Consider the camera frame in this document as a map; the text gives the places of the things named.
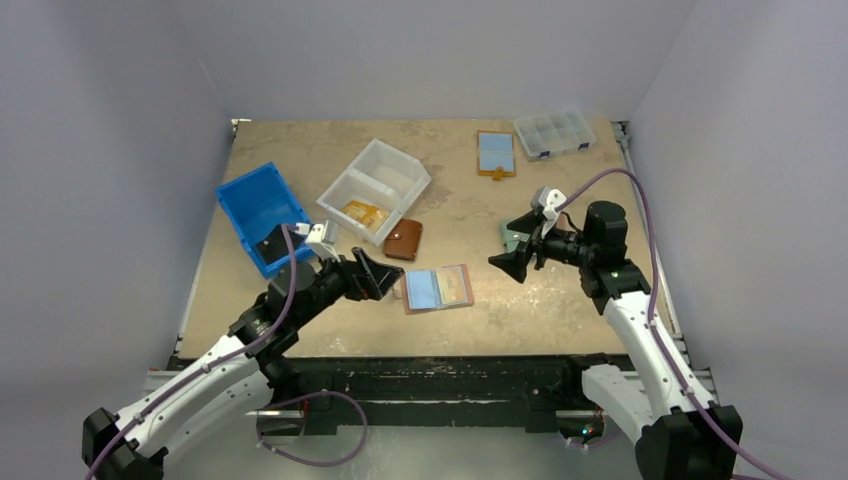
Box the gold card from holder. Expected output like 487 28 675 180
359 205 389 234

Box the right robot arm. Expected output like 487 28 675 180
489 201 743 479

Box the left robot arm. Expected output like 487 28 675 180
82 247 404 479

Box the green card holder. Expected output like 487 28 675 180
499 220 529 253

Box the brown leather card holder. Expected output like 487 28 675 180
382 218 423 261

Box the gold card in holder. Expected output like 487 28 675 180
436 266 468 307

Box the gold credit card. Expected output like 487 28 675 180
342 200 372 223

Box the black card holder in bin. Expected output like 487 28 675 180
255 224 305 268

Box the orange open card holder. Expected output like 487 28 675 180
476 130 517 181

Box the white double compartment bin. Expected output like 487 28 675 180
317 139 431 246

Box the clear plastic organizer box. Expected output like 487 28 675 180
513 108 597 161

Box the blue plastic bin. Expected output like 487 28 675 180
216 162 313 279

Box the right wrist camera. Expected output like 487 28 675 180
531 186 568 238

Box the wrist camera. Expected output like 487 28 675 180
531 186 568 238
293 220 340 262

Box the aluminium frame rail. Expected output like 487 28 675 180
119 119 740 480

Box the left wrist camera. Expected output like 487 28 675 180
293 220 340 262

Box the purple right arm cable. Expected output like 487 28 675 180
559 167 796 480

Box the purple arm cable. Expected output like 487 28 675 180
84 223 370 480
559 167 796 480

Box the black mounting base plate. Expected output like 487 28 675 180
233 354 637 439

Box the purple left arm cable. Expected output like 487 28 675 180
84 223 370 480

